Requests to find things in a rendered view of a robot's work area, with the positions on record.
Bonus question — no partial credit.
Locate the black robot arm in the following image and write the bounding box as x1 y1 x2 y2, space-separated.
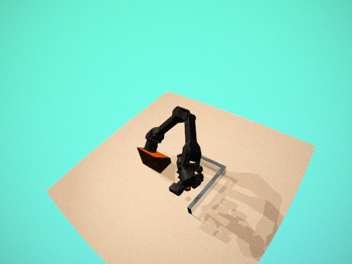
142 106 204 189

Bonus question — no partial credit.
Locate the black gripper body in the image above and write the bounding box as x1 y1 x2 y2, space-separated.
169 166 203 196

